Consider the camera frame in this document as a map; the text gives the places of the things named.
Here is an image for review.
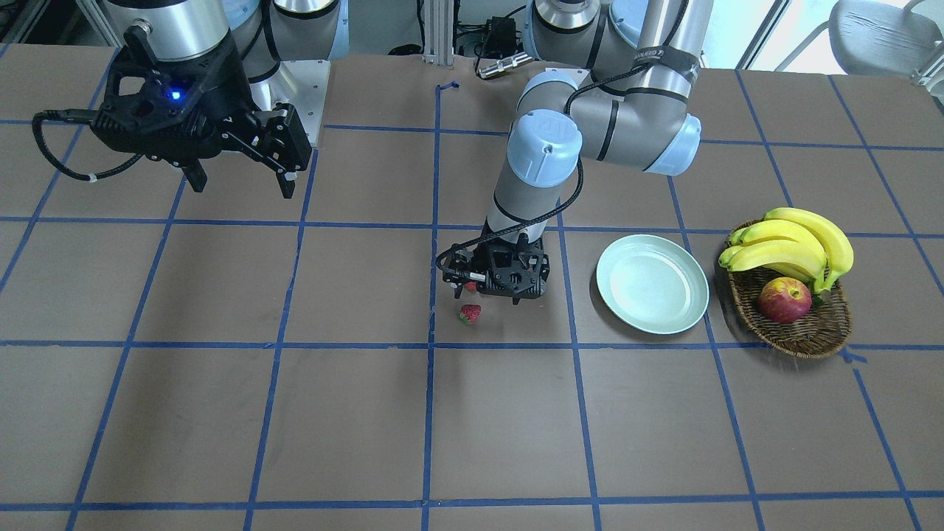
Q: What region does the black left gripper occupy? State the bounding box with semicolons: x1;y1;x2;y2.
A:
441;235;550;305

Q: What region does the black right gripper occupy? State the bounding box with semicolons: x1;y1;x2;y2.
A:
91;26;313;199

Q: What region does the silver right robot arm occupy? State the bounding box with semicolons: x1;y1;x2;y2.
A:
90;1;350;199

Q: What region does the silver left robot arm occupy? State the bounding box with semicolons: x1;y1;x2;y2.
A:
436;1;712;303

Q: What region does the light green plate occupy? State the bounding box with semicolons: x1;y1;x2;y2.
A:
594;235;710;335

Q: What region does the red yellow apple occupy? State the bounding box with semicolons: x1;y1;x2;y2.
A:
757;277;813;324

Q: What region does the yellow banana bunch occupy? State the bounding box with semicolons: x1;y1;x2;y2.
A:
718;207;854;295

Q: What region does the brown wicker basket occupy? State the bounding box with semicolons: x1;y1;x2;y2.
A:
718;265;853;358

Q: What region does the grey chair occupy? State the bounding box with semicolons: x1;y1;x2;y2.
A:
827;1;942;77

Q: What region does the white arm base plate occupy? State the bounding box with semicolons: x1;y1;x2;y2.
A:
250;60;333;148

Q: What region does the aluminium frame post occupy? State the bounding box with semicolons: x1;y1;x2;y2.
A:
417;0;457;69

